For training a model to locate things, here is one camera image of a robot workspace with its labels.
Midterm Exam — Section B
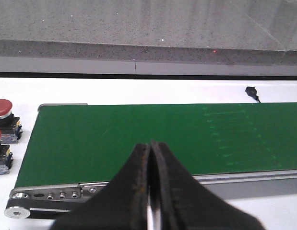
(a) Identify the black connector with cable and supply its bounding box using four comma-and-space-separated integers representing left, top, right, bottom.
245, 86, 261, 103

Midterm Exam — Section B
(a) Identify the grey stone slab left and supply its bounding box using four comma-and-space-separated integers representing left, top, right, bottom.
0, 0, 285, 65

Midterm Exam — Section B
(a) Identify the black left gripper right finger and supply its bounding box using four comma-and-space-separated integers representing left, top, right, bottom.
150, 141, 264, 230

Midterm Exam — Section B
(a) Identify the green conveyor belt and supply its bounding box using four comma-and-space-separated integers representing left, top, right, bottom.
15, 103, 297, 187

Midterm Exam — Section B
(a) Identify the white panel under slabs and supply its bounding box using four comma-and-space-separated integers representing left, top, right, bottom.
0, 56, 297, 77

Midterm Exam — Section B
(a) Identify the aluminium conveyor side rail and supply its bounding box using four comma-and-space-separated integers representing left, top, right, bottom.
94, 168, 297, 199

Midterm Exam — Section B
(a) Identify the grey stone slab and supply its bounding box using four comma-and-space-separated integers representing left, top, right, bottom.
231, 0, 297, 66
0, 0, 285, 65

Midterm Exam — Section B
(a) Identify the grey stone slab right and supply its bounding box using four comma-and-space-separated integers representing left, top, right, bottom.
231, 0, 297, 66

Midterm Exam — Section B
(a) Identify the red mushroom button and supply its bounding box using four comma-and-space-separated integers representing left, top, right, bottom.
0, 99, 23, 144
0, 131, 13, 175

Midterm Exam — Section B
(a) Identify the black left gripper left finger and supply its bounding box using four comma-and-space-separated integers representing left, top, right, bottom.
51, 144, 150, 230

